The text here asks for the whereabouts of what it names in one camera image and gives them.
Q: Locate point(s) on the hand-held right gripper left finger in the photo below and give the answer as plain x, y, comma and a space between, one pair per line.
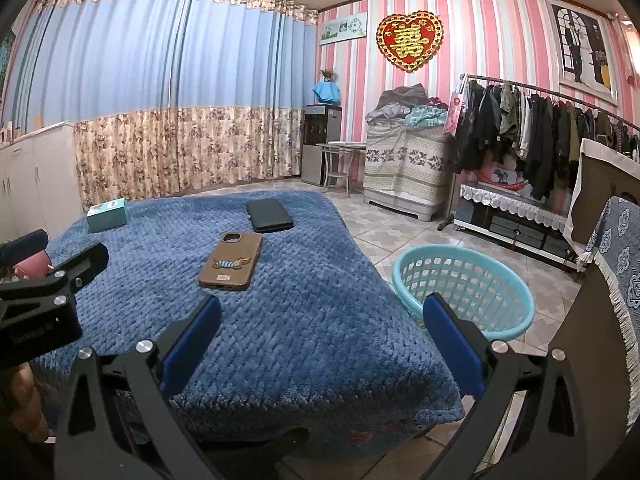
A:
192, 345

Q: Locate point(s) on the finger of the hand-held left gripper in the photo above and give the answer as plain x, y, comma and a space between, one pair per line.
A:
22, 248
85, 262

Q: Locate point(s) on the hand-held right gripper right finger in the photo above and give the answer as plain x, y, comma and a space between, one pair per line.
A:
452, 345

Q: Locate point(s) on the teal plastic basket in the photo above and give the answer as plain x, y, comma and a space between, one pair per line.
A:
462, 280

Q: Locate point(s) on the person's left hand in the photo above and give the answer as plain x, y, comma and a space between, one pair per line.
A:
20, 400

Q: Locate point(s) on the pink cup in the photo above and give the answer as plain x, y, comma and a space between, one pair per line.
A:
35, 265

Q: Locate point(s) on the teal cardboard box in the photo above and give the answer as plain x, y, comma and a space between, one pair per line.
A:
106, 216

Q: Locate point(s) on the white cabinet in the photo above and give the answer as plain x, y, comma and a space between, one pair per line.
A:
40, 185

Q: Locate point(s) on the brown phone case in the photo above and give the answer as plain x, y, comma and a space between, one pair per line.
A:
230, 262

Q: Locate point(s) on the blue knitted blanket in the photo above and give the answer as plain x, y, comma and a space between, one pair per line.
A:
300, 335

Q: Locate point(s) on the low dark cabinet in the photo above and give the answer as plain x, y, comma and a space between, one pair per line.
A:
515, 232

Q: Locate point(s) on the black flat case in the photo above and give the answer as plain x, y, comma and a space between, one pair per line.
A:
270, 215

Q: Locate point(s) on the white lace cloth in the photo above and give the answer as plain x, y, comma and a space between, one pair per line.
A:
515, 205

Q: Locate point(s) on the blue patterned fringed cloth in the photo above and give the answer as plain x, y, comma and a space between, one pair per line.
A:
617, 270

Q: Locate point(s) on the cabinet under patterned cloth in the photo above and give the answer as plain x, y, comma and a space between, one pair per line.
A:
405, 170

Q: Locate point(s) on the brown cloth white edged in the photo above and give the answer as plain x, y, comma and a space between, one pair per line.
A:
595, 190

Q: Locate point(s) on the blue floral curtain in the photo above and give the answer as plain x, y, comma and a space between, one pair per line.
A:
150, 60

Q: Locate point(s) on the small metal table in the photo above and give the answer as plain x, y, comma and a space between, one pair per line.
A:
342, 148

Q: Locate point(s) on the row of hanging clothes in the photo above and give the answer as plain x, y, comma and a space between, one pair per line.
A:
540, 135

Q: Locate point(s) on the pink hanging bag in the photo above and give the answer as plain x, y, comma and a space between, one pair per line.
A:
453, 112

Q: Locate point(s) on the grey water dispenser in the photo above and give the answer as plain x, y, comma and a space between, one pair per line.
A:
320, 145

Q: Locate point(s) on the pile of clothes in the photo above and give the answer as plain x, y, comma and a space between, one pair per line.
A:
405, 105

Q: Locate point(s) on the metal clothes rack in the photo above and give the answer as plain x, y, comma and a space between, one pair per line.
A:
545, 91

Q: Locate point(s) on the blue cloth cover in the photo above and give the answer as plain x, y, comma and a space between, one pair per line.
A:
326, 92

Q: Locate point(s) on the small potted plant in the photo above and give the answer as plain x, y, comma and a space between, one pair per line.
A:
328, 75

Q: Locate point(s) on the red heart wall decoration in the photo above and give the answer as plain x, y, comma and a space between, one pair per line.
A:
410, 42

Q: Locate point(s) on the wall poster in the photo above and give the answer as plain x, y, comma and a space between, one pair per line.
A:
580, 50

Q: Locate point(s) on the wall calendar clock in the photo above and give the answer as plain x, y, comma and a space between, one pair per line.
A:
342, 30

